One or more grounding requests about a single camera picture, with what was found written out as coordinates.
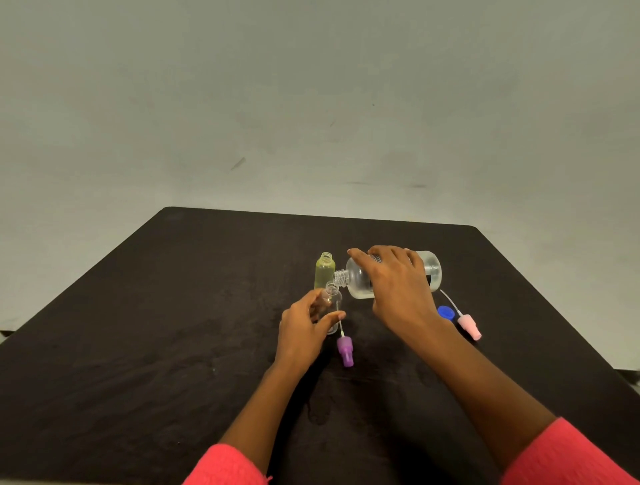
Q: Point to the person's right hand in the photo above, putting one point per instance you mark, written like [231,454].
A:
[400,295]

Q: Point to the person's left hand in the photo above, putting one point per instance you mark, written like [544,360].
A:
[297,336]

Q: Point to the person's left thumb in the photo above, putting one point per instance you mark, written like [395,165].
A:
[327,320]

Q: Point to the person's right middle finger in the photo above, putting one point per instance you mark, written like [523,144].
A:
[384,251]

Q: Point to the small clear spray bottle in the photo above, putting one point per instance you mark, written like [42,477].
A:
[332,300]

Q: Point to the large clear plastic bottle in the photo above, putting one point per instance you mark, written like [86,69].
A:
[395,274]

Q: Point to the person's left forearm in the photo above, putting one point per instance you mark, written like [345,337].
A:
[260,419]

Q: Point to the person's right forearm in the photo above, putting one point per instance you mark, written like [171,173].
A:
[495,399]

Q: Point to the purple spray pump cap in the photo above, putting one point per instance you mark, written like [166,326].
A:
[344,349]

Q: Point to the black table cloth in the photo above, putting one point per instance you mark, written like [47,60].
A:
[310,349]

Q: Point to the small yellow spray bottle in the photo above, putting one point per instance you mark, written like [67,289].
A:
[324,272]

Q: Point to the blue bottle cap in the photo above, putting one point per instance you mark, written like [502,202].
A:
[446,314]

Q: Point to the pink spray pump cap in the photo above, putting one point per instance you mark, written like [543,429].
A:
[467,322]

